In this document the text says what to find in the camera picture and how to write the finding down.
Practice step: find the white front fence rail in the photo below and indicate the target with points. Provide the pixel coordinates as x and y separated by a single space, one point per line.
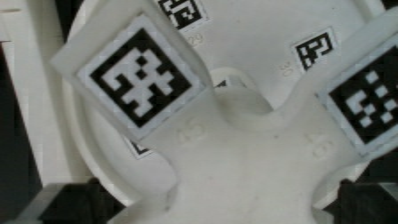
31 40

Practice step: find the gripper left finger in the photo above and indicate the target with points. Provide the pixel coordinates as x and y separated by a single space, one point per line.
72 203

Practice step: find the white cross-shaped table base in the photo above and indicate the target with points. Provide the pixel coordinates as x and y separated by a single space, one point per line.
237 150

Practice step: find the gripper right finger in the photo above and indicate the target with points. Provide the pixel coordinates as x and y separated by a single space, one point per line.
367 203

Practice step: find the white cylindrical table leg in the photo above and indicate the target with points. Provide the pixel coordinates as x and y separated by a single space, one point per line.
232 82

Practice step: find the white round table top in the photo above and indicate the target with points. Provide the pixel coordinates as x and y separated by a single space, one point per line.
260 40

